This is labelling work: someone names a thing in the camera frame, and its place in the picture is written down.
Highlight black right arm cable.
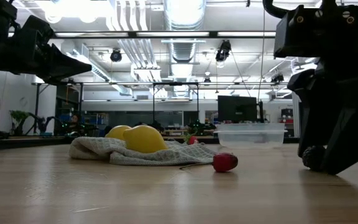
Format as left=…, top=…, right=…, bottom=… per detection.
left=262, top=0, right=288, bottom=19

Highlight pointed yellow lemon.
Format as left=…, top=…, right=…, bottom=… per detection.
left=122, top=124, right=169, bottom=154

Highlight clear plastic tupperware container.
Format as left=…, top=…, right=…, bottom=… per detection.
left=213, top=123, right=288, bottom=149

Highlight background shelf unit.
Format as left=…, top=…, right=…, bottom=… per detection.
left=280, top=108, right=295, bottom=138

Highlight red cherry with stem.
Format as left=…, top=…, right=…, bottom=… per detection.
left=179, top=152, right=239, bottom=174

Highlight dark blackberry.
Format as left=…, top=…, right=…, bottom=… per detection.
left=301, top=145, right=326, bottom=171

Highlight black computer monitor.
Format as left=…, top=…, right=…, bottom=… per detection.
left=218, top=95, right=258, bottom=123

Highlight green background plant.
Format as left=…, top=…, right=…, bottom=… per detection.
left=9, top=110, right=30, bottom=136

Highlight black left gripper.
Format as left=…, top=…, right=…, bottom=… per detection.
left=0, top=14, right=93, bottom=85

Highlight person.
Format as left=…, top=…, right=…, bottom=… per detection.
left=68, top=114, right=82, bottom=133

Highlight thin hanging cable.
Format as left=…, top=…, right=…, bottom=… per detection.
left=257, top=0, right=266, bottom=102

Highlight grey-blue waffle towel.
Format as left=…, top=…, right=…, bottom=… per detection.
left=68, top=136, right=217, bottom=166

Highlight round yellow lemon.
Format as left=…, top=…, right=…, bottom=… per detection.
left=104, top=124, right=132, bottom=141

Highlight black background gantry frame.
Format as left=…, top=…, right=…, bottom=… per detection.
left=152, top=82, right=200, bottom=125

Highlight black ceiling camera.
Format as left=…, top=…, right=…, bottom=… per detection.
left=270, top=73, right=285, bottom=84
left=215, top=39, right=232, bottom=62
left=109, top=49, right=123, bottom=63

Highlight red strawberry with green leaves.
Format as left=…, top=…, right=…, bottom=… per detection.
left=183, top=132, right=200, bottom=146

